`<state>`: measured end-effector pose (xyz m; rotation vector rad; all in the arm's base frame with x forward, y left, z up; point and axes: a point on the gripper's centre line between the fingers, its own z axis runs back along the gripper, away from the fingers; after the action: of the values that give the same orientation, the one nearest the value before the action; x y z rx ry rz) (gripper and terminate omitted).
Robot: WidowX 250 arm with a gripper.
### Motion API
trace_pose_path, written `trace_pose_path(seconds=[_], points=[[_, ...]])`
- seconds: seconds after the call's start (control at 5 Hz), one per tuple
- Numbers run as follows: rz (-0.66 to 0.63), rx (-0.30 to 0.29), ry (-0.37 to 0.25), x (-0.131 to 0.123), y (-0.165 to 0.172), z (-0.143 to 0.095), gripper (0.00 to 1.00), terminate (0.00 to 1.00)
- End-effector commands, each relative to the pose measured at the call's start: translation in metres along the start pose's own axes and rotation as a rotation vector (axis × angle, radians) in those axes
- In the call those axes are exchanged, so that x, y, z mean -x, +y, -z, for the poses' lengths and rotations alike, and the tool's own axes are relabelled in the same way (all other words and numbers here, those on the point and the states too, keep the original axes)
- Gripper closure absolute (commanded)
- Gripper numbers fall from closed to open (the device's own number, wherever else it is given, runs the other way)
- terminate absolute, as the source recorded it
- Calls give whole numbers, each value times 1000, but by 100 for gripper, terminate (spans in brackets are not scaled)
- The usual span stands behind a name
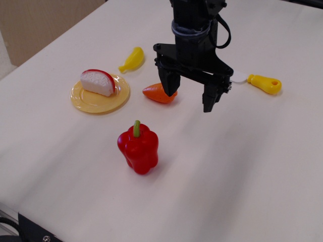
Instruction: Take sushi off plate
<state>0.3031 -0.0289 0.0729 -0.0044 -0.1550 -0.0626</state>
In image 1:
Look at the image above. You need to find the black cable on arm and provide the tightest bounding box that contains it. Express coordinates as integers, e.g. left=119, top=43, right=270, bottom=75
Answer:
left=214, top=12, right=232, bottom=48

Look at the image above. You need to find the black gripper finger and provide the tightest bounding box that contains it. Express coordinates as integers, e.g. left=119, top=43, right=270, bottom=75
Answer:
left=158, top=67, right=181, bottom=97
left=202, top=84, right=223, bottom=112

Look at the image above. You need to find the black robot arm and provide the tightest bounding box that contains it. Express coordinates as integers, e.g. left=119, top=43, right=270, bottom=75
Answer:
left=153, top=1, right=234, bottom=112

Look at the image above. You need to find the yellow toy banana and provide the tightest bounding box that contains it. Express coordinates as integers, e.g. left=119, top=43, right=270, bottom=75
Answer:
left=118, top=46, right=145, bottom=73

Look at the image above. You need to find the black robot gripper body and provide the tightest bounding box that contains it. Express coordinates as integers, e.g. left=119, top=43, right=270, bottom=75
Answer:
left=153, top=37, right=233, bottom=93

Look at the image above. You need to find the orange toy carrot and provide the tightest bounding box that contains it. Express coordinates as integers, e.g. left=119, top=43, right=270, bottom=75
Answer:
left=142, top=83, right=178, bottom=104

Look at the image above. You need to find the black table corner bracket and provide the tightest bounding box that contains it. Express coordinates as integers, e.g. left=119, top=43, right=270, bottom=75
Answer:
left=18, top=213, right=63, bottom=242

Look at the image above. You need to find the yellow plastic plate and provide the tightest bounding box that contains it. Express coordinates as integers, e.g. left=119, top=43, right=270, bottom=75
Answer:
left=70, top=74, right=130, bottom=114

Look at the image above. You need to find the red toy bell pepper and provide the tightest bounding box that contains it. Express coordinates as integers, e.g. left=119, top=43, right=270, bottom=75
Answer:
left=117, top=120, right=159, bottom=175

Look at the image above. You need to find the white and red toy sushi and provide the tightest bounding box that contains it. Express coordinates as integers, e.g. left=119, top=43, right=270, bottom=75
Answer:
left=80, top=69, right=115, bottom=97

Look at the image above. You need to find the black cable at corner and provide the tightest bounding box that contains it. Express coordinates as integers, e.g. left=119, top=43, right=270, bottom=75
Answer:
left=0, top=216, right=21, bottom=236

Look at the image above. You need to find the yellow handled toy knife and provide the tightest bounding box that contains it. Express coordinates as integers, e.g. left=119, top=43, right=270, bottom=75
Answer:
left=230, top=71, right=283, bottom=95

